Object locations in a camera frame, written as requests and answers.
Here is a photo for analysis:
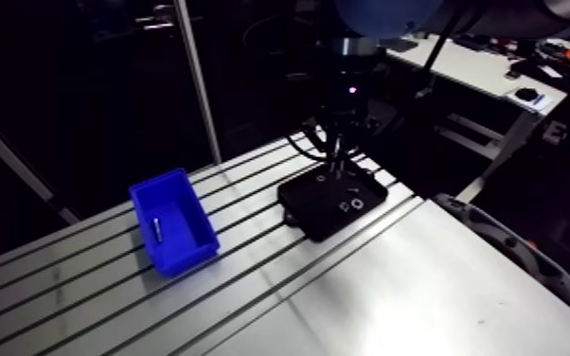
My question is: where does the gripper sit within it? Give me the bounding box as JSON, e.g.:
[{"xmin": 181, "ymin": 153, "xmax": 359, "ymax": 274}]
[{"xmin": 314, "ymin": 51, "xmax": 384, "ymax": 141}]

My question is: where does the black tray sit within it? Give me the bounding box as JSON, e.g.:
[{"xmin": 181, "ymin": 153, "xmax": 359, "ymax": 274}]
[{"xmin": 276, "ymin": 161, "xmax": 389, "ymax": 243}]

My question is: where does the blue bin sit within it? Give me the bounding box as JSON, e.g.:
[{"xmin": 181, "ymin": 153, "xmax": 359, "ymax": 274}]
[{"xmin": 128, "ymin": 168, "xmax": 221, "ymax": 277}]

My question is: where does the white desk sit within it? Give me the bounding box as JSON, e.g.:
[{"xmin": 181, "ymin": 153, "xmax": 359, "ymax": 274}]
[{"xmin": 385, "ymin": 33, "xmax": 568, "ymax": 203}]

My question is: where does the pale holed strip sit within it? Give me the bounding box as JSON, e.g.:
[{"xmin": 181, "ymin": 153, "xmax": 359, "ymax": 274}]
[{"xmin": 433, "ymin": 191, "xmax": 570, "ymax": 319}]

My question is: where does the black cable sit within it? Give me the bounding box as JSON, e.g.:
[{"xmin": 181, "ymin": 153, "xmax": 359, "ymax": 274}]
[
  {"xmin": 286, "ymin": 130, "xmax": 328, "ymax": 163},
  {"xmin": 416, "ymin": 7, "xmax": 468, "ymax": 98}
]

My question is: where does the grey metal post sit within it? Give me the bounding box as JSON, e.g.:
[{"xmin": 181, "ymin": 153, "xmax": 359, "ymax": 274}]
[
  {"xmin": 172, "ymin": 0, "xmax": 223, "ymax": 166},
  {"xmin": 0, "ymin": 100, "xmax": 81, "ymax": 226}
]

